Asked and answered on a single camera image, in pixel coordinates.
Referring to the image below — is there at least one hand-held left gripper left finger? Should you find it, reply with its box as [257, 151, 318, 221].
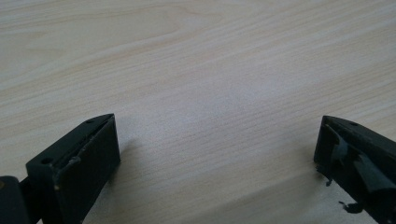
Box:
[25, 113, 121, 224]

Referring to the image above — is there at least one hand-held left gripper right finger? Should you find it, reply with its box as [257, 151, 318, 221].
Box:
[313, 115, 396, 224]

